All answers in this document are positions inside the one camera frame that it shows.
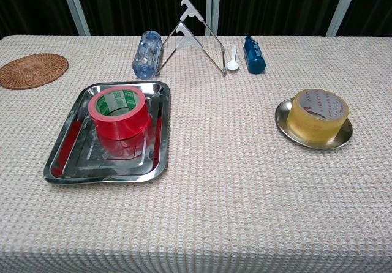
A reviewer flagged red tape roll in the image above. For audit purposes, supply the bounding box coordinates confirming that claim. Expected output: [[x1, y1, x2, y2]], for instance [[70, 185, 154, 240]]
[[88, 86, 151, 141]]

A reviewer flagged yellow transparent tape roll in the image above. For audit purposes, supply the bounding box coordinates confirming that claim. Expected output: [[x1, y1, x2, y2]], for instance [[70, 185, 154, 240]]
[[286, 88, 350, 143]]

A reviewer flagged white plastic spoon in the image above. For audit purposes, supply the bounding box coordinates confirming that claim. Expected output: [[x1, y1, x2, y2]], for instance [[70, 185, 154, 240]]
[[225, 45, 240, 72]]

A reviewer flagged round steel plate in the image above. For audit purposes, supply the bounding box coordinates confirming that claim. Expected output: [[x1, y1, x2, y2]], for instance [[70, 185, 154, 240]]
[[274, 97, 354, 151]]

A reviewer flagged clear plastic water bottle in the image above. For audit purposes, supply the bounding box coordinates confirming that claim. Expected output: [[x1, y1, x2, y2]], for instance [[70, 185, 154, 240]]
[[132, 30, 164, 80]]

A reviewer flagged blue spray bottle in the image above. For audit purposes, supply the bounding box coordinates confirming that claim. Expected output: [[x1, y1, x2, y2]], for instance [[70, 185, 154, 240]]
[[243, 35, 266, 75]]

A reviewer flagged beige waffle tablecloth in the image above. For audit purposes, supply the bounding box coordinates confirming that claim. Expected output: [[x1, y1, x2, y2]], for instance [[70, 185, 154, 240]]
[[0, 34, 392, 273]]

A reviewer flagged rectangular steel tray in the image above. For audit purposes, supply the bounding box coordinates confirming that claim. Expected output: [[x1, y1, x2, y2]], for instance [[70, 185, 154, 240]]
[[42, 80, 171, 185]]

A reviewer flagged dark pleated curtain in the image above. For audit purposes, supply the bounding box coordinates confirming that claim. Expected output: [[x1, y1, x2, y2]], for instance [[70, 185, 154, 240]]
[[0, 0, 77, 39], [336, 0, 392, 37], [217, 0, 349, 37], [73, 0, 209, 36]]

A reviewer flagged round rattan coaster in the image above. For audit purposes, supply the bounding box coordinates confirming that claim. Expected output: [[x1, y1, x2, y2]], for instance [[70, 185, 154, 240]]
[[0, 53, 69, 91]]

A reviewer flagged folding metal wire stand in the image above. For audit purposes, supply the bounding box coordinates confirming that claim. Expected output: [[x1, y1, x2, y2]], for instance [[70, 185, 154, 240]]
[[157, 0, 228, 77]]

